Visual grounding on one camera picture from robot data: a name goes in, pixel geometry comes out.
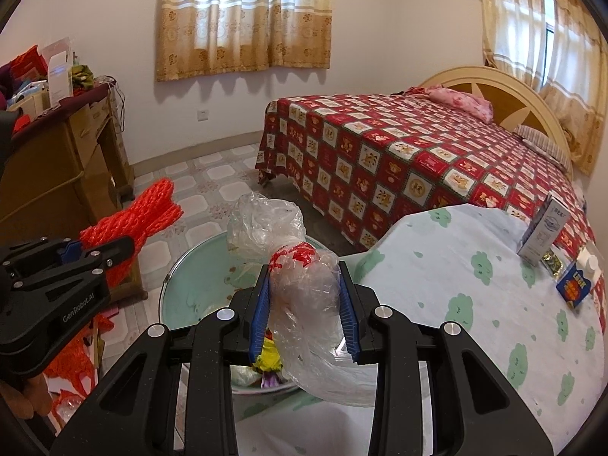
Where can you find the blue milk carton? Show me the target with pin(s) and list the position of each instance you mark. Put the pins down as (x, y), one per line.
(574, 287)

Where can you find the red foam net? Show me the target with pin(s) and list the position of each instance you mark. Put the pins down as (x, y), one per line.
(142, 213)

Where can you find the white tablecloth green clouds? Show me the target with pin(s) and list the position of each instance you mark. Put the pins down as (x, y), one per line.
(451, 294)

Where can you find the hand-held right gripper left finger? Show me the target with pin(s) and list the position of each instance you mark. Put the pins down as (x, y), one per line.
(259, 313)

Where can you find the cream wooden headboard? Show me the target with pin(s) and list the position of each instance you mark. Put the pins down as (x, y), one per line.
(503, 92)

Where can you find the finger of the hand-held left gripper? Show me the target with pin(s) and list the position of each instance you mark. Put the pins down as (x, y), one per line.
(111, 256)
(71, 250)

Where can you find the person's left hand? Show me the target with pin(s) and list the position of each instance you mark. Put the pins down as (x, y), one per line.
(28, 394)

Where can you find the green yellow cloth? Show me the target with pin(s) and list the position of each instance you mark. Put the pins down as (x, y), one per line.
(83, 77)

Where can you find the teal enamel basin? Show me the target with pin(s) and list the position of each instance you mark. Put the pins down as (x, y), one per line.
(199, 289)

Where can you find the small cardboard box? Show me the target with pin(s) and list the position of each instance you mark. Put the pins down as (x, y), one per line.
(31, 102)

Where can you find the red cloth items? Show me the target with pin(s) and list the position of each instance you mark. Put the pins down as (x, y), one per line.
(28, 64)

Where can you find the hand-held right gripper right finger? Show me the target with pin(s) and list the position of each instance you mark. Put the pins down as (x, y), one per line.
(349, 323)

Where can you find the striped pillow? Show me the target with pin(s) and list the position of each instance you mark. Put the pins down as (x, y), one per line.
(541, 145)

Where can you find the white carton box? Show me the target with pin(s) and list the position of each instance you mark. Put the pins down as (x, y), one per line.
(541, 232)

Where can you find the purple wrapper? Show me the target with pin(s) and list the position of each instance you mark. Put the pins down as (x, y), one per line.
(271, 381)

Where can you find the green foil wrapper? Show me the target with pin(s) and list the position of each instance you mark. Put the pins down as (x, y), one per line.
(552, 262)

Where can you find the brown wooden cabinet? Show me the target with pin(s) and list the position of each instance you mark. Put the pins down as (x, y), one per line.
(57, 166)

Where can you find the pink floral pillow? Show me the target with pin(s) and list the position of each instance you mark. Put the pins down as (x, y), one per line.
(460, 99)

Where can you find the wide beige patterned curtain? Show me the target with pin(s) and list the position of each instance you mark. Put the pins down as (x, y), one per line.
(237, 23)

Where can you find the white wall socket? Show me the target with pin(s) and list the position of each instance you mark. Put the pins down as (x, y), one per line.
(203, 114)

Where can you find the beige curtain by headboard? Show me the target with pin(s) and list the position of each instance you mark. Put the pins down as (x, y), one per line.
(513, 23)

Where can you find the red floor plastic bag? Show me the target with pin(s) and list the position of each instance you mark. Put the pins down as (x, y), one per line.
(76, 365)

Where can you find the bed with red checkered cover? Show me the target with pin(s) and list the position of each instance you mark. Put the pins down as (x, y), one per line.
(380, 152)

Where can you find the window frame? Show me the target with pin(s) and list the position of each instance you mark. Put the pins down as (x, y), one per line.
(550, 33)

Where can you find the clear red-printed plastic bag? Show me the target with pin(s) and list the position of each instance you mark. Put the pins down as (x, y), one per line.
(304, 294)

